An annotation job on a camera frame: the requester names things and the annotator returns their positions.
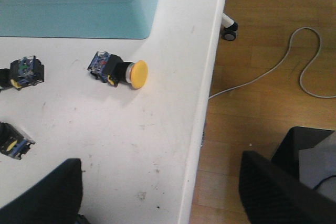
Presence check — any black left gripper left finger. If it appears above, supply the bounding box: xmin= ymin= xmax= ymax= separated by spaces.
xmin=1 ymin=158 xmax=89 ymax=223

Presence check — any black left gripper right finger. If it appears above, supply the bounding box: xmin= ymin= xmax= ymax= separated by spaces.
xmin=238 ymin=151 xmax=335 ymax=223

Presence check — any yellow button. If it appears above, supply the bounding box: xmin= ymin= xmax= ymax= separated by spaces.
xmin=87 ymin=51 xmax=148 ymax=89
xmin=1 ymin=122 xmax=35 ymax=160

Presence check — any black robot base box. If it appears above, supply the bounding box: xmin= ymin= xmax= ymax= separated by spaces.
xmin=271 ymin=126 xmax=335 ymax=190

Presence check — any green button near box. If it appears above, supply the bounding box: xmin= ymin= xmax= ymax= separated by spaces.
xmin=1 ymin=56 xmax=45 ymax=91

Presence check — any light blue plastic box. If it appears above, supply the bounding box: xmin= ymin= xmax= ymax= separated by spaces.
xmin=1 ymin=0 xmax=158 ymax=39

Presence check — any yellow button lying front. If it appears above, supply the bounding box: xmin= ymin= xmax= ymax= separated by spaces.
xmin=87 ymin=51 xmax=148 ymax=89

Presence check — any white table leg with caster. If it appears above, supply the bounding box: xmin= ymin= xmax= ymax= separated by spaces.
xmin=222 ymin=13 xmax=238 ymax=41

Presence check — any grey cable on floor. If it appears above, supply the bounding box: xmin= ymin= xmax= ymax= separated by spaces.
xmin=208 ymin=27 xmax=336 ymax=100

